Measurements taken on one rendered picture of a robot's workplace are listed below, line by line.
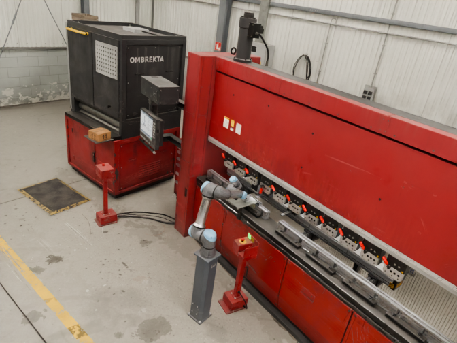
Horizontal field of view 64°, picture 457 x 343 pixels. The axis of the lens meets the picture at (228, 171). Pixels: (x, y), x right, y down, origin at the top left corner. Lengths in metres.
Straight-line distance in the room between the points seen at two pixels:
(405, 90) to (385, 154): 4.63
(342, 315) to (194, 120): 2.43
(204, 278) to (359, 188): 1.57
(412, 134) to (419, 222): 0.60
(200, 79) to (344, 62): 4.28
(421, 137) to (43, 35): 8.46
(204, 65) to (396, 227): 2.43
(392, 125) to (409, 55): 4.67
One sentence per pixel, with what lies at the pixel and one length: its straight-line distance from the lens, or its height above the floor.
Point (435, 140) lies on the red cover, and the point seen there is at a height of 2.25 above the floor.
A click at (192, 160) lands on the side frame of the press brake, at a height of 1.11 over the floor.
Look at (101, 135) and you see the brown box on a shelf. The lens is 4.97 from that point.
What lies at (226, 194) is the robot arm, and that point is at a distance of 3.16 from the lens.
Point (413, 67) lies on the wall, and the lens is 7.34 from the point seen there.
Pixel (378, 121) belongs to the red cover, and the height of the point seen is 2.24.
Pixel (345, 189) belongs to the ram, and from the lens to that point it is 3.05.
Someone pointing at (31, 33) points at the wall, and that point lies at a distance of 9.59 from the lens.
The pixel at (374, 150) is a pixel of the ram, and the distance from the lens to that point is 2.85.
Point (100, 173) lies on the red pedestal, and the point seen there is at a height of 0.77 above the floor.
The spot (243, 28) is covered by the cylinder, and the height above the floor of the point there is 2.62.
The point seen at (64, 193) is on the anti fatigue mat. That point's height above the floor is 0.01.
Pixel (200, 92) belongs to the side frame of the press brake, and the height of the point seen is 1.92.
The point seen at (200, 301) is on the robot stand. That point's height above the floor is 0.28.
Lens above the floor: 2.89
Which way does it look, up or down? 26 degrees down
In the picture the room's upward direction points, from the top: 8 degrees clockwise
